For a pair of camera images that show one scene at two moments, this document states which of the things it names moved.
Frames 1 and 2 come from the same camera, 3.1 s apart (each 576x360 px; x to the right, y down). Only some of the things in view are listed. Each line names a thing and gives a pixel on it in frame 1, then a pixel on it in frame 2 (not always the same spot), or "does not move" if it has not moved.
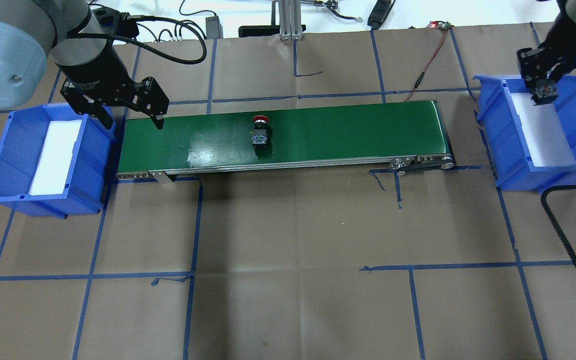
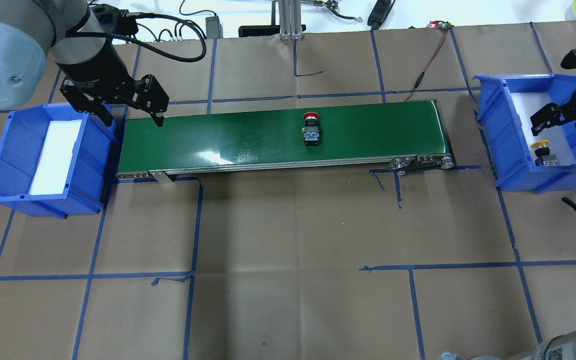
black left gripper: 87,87 does not move
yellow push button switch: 544,94 to 542,151
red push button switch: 259,139 to 311,132
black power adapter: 214,28 does not move
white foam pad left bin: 51,174 does not move
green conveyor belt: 401,136 does not move
